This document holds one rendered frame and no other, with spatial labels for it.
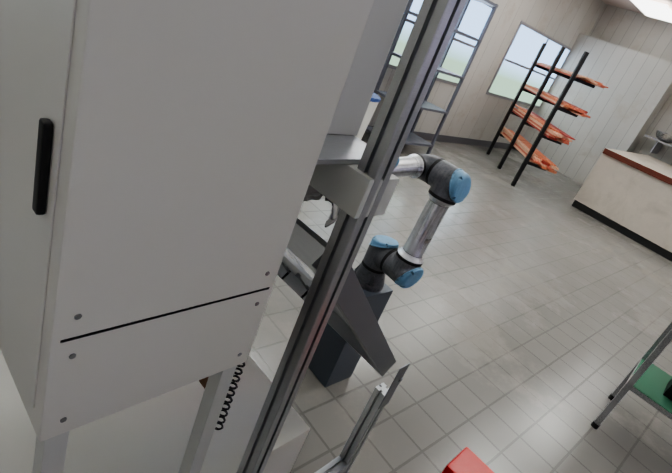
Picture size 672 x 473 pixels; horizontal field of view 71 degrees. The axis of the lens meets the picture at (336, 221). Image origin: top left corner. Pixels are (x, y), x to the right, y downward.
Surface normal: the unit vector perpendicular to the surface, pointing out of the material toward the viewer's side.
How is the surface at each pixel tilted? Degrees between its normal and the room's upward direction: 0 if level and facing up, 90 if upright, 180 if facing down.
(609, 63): 90
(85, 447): 0
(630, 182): 90
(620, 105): 90
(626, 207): 90
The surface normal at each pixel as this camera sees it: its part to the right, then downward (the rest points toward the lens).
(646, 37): -0.72, 0.06
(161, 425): 0.33, -0.85
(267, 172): 0.66, 0.52
